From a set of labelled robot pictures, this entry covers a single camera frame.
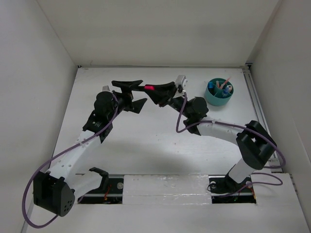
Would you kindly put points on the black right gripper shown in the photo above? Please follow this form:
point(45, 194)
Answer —
point(159, 96)

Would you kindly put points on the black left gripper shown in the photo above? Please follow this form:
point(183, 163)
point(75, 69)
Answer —
point(135, 105)

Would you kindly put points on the pink highlighter black body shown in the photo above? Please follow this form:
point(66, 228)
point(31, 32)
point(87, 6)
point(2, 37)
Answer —
point(149, 87)

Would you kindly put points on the blue highlighter black body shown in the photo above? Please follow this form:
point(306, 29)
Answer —
point(210, 85)

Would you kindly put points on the clear bottle blue cap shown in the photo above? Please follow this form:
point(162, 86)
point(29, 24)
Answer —
point(227, 90)

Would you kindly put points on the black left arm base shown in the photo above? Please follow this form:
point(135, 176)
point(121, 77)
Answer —
point(110, 190)

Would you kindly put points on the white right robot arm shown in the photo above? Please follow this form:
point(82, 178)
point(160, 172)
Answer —
point(255, 144)

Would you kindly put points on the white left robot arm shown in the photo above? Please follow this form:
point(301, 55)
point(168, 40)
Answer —
point(57, 189)

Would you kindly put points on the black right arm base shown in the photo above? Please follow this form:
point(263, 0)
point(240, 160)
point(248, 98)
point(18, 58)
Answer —
point(226, 191)

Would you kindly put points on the teal round desk organizer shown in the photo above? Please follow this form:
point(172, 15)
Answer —
point(214, 96)

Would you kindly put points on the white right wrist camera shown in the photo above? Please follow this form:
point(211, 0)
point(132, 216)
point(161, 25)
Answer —
point(180, 83)

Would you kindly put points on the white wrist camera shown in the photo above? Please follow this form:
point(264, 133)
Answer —
point(180, 83)
point(106, 88)

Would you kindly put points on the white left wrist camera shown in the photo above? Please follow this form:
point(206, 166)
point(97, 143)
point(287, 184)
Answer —
point(106, 88)

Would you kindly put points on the aluminium side rail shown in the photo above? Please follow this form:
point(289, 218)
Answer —
point(274, 160)

